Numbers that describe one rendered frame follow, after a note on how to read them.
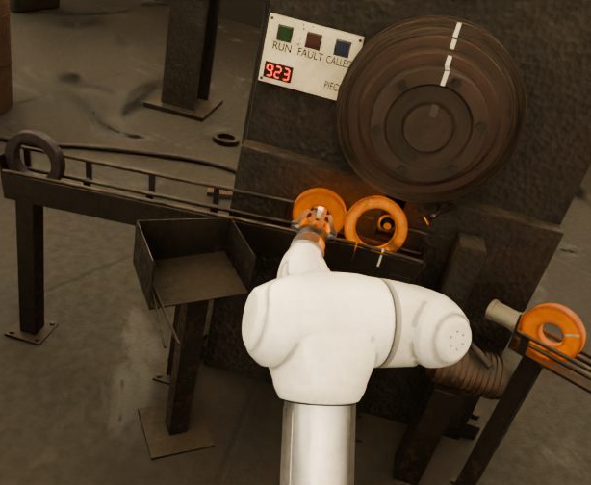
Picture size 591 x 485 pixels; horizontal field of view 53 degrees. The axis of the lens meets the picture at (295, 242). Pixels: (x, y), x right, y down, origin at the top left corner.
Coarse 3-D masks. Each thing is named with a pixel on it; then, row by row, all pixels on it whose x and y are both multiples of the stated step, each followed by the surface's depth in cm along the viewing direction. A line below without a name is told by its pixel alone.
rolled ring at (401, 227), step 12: (360, 204) 168; (372, 204) 168; (384, 204) 168; (396, 204) 168; (348, 216) 169; (396, 216) 168; (348, 228) 170; (396, 228) 170; (348, 240) 171; (360, 240) 173; (396, 240) 170
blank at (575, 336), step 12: (528, 312) 153; (540, 312) 151; (552, 312) 149; (564, 312) 147; (528, 324) 154; (540, 324) 152; (564, 324) 147; (576, 324) 145; (540, 336) 153; (564, 336) 148; (576, 336) 146; (564, 348) 149; (576, 348) 147; (552, 360) 152; (564, 360) 150
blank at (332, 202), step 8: (304, 192) 167; (312, 192) 165; (320, 192) 164; (328, 192) 165; (296, 200) 167; (304, 200) 166; (312, 200) 166; (320, 200) 165; (328, 200) 165; (336, 200) 165; (296, 208) 168; (304, 208) 167; (328, 208) 166; (336, 208) 166; (344, 208) 166; (296, 216) 169; (336, 216) 167; (344, 216) 167; (304, 224) 170; (336, 224) 169
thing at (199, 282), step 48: (144, 240) 146; (192, 240) 163; (240, 240) 158; (144, 288) 148; (192, 288) 154; (240, 288) 156; (192, 336) 165; (192, 384) 176; (144, 432) 183; (192, 432) 187
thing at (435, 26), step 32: (416, 32) 139; (448, 32) 138; (480, 32) 136; (352, 64) 145; (512, 64) 138; (512, 96) 142; (512, 128) 145; (352, 160) 157; (384, 192) 160; (448, 192) 156
